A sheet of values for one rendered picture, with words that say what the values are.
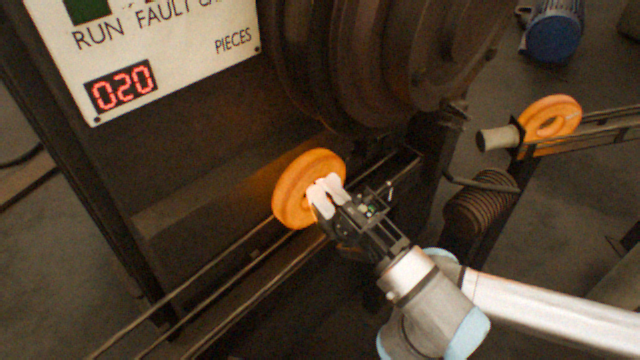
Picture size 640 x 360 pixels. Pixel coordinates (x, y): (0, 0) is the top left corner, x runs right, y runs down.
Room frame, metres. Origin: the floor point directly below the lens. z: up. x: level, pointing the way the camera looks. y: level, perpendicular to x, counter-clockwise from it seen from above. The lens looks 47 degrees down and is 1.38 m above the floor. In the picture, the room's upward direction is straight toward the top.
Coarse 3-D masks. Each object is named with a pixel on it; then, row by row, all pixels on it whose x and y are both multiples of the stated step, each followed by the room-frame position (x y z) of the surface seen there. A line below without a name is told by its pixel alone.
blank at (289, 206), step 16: (304, 160) 0.50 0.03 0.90; (320, 160) 0.50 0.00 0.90; (336, 160) 0.53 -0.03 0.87; (288, 176) 0.47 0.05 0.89; (304, 176) 0.47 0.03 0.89; (320, 176) 0.50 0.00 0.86; (288, 192) 0.45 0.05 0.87; (304, 192) 0.47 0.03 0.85; (272, 208) 0.46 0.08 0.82; (288, 208) 0.45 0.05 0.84; (304, 208) 0.47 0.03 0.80; (288, 224) 0.44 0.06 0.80; (304, 224) 0.47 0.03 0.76
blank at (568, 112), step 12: (552, 96) 0.85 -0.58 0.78; (564, 96) 0.85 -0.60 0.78; (528, 108) 0.84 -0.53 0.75; (540, 108) 0.82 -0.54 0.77; (552, 108) 0.82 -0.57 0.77; (564, 108) 0.82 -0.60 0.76; (576, 108) 0.83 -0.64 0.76; (528, 120) 0.81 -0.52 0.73; (540, 120) 0.82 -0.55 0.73; (564, 120) 0.83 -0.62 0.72; (576, 120) 0.83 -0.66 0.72; (528, 132) 0.81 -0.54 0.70; (540, 132) 0.84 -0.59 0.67; (552, 132) 0.83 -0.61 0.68; (564, 132) 0.83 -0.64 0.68
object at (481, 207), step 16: (480, 176) 0.83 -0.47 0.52; (496, 176) 0.81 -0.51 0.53; (464, 192) 0.76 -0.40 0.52; (480, 192) 0.75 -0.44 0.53; (448, 208) 0.73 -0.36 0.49; (464, 208) 0.70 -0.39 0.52; (480, 208) 0.70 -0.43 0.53; (496, 208) 0.72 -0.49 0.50; (448, 224) 0.71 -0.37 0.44; (464, 224) 0.68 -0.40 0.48; (480, 224) 0.66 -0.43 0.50; (448, 240) 0.73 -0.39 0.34; (464, 240) 0.70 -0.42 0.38; (480, 240) 0.72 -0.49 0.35; (464, 256) 0.68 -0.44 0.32
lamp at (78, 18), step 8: (72, 0) 0.41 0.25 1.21; (80, 0) 0.42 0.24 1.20; (88, 0) 0.42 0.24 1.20; (96, 0) 0.43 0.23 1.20; (104, 0) 0.43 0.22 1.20; (72, 8) 0.41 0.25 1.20; (80, 8) 0.41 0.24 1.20; (88, 8) 0.42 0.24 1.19; (96, 8) 0.42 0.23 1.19; (104, 8) 0.43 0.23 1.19; (80, 16) 0.41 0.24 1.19; (88, 16) 0.42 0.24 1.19; (96, 16) 0.42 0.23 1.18
